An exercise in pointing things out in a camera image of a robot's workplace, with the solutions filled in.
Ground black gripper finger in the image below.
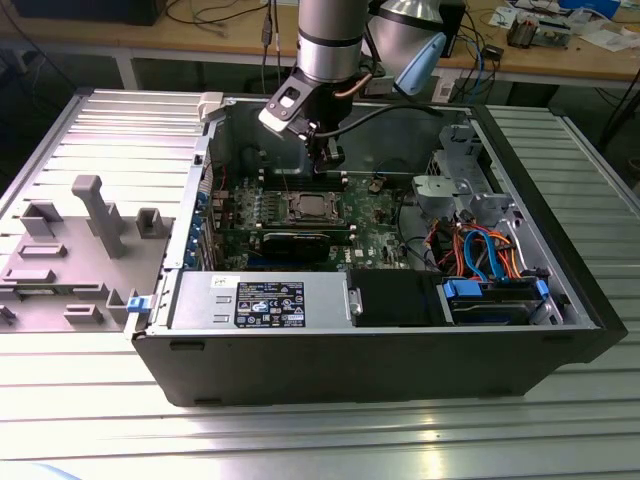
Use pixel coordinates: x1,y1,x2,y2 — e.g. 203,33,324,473
309,133,326,174
324,133,346,174

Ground CPU socket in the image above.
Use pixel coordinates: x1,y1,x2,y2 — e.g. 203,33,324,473
284,191,347,225

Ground black graphics card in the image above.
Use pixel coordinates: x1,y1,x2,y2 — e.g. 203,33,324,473
259,228,332,262

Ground green motherboard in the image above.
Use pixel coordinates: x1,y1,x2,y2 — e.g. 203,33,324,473
208,172,431,274

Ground silver metal disk bay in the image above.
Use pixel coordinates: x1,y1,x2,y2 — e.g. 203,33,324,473
410,123,516,226

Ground black plastic shroud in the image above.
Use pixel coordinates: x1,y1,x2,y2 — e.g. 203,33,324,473
349,269,444,329

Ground silver power supply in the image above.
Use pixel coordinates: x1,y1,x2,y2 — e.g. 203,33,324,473
169,272,351,331

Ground hard disk in blue carrier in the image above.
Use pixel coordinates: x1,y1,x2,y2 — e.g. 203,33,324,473
437,278,550,327

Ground wooden desk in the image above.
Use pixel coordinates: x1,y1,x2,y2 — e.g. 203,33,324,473
0,0,640,84

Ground metal heatsink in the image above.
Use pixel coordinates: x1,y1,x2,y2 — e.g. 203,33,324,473
507,14,539,49

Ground black PC case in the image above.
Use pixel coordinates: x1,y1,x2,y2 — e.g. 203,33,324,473
130,92,629,409

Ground grey electronic device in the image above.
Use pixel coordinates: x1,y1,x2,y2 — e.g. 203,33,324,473
537,19,571,49

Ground grey parts rack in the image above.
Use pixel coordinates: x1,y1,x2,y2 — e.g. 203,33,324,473
0,174,176,334

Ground black box on desk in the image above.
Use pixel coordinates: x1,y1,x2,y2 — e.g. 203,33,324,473
9,0,161,26

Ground white paper sheet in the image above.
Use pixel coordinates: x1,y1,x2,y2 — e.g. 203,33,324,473
579,29,636,51

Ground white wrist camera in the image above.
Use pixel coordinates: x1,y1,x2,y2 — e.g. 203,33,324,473
257,82,312,135

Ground black camera cable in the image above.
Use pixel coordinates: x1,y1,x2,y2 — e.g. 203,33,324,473
317,103,446,137

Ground black hanging cable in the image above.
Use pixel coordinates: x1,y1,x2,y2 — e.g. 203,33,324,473
258,0,275,91

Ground thick black wire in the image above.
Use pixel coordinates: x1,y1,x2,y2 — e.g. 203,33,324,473
396,187,439,269

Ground red power wires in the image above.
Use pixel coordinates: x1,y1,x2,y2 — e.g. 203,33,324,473
427,219,454,269

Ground blue cable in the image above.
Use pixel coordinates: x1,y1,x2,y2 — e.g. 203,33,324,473
472,44,489,99

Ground blue wire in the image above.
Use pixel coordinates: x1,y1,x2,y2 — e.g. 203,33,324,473
462,227,507,282

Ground orange wire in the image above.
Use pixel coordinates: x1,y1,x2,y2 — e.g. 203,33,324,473
449,224,526,279

